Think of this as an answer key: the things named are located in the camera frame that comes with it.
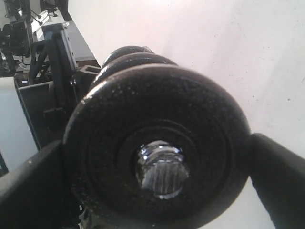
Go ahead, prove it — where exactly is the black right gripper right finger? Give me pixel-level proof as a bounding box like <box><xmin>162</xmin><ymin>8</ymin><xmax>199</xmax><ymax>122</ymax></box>
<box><xmin>250</xmin><ymin>134</ymin><xmax>305</xmax><ymax>229</ymax></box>

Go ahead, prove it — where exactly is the black office chair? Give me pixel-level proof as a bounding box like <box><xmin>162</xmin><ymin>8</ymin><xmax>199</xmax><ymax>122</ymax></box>
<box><xmin>0</xmin><ymin>21</ymin><xmax>32</xmax><ymax>77</ymax></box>

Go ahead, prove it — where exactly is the black weight plate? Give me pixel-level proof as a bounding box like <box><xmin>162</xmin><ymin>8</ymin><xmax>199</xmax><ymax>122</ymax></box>
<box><xmin>63</xmin><ymin>64</ymin><xmax>250</xmax><ymax>229</ymax></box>
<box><xmin>102</xmin><ymin>45</ymin><xmax>153</xmax><ymax>68</ymax></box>
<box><xmin>90</xmin><ymin>52</ymin><xmax>177</xmax><ymax>90</ymax></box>

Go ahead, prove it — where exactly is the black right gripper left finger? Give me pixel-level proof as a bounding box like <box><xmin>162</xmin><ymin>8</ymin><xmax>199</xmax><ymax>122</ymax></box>
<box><xmin>0</xmin><ymin>141</ymin><xmax>79</xmax><ymax>229</ymax></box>

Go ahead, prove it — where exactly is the chrome threaded dumbbell bar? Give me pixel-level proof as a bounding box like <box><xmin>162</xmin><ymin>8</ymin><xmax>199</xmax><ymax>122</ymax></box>
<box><xmin>136</xmin><ymin>140</ymin><xmax>190</xmax><ymax>199</ymax></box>

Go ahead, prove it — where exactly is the grey metal frame stand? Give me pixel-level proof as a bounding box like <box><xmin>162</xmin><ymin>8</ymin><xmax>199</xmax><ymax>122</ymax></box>
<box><xmin>17</xmin><ymin>23</ymin><xmax>101</xmax><ymax>150</ymax></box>

